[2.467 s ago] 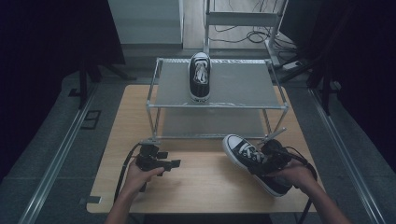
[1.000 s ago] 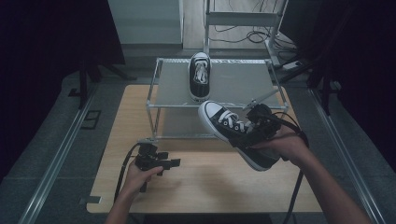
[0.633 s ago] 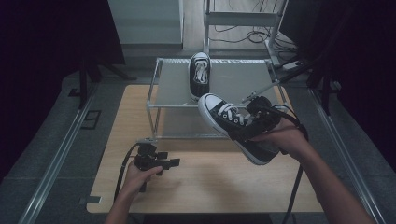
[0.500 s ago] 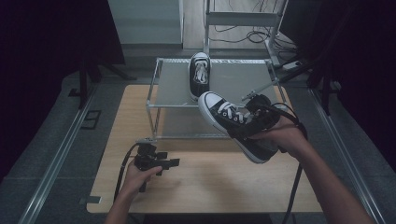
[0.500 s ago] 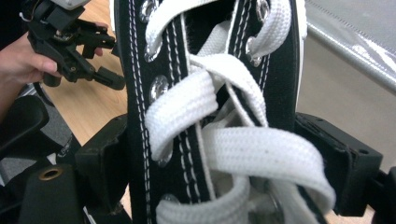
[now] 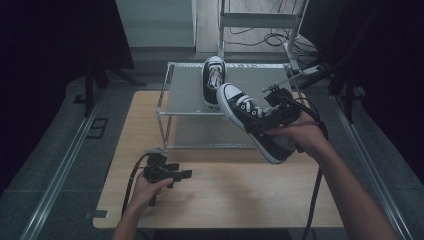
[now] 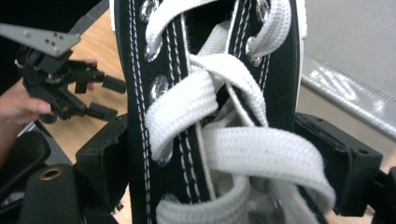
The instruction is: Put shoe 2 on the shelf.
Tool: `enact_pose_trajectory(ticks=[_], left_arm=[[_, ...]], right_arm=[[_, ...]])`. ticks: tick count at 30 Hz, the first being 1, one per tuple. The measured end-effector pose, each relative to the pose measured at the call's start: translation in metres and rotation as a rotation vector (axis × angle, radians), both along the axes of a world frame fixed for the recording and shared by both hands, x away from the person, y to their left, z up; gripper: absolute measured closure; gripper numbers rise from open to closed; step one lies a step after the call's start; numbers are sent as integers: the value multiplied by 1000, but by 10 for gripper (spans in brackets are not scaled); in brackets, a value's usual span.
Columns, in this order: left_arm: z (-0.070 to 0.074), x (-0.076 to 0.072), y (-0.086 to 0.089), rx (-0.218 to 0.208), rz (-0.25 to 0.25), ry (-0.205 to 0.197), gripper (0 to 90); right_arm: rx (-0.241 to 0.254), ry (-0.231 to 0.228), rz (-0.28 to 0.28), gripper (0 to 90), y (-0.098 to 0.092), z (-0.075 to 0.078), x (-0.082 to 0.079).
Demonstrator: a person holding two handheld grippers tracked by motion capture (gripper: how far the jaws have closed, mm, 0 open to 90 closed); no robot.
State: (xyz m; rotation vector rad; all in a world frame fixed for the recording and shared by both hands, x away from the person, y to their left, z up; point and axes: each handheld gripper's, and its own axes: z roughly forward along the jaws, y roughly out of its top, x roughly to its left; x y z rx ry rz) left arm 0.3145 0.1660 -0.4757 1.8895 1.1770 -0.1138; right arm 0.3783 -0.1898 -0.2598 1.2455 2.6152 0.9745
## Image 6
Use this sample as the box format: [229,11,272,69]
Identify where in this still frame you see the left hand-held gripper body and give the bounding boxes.
[142,147,176,208]

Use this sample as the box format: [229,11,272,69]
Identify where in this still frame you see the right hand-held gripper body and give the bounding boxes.
[260,71,304,132]

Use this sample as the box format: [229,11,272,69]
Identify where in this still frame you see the black canvas sneaker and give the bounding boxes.
[201,55,227,111]
[215,82,298,165]

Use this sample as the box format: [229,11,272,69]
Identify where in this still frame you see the grey metal shoe rack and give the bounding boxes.
[155,61,311,151]

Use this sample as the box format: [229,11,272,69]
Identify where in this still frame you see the person's left hand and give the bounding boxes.
[127,175,175,216]

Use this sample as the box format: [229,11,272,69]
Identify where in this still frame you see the person's right hand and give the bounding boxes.
[265,113,330,159]

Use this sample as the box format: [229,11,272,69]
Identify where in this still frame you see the white power strip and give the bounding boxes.
[301,64,326,77]

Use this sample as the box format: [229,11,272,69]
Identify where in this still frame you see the black tripod stand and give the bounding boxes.
[74,56,148,118]
[299,46,368,125]

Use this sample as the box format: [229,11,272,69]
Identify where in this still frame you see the white metal stand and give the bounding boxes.
[216,0,310,73]

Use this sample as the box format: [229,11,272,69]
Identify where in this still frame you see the dark curtain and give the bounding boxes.
[0,0,136,198]
[299,0,424,185]

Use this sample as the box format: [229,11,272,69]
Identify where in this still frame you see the white cabinet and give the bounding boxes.
[114,0,198,50]

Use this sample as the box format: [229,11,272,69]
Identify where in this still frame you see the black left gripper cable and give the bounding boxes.
[121,152,152,215]

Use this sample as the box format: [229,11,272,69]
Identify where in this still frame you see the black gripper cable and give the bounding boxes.
[121,152,152,215]
[279,95,330,240]

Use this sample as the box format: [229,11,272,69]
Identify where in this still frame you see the black floor cables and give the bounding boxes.
[222,0,322,58]

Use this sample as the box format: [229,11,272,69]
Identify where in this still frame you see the black floor socket frame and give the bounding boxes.
[85,117,110,140]

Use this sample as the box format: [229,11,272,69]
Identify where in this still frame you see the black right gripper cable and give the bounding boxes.
[279,95,330,240]

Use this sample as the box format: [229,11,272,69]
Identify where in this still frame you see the metal floor rail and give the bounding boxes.
[17,89,105,240]
[329,94,415,240]

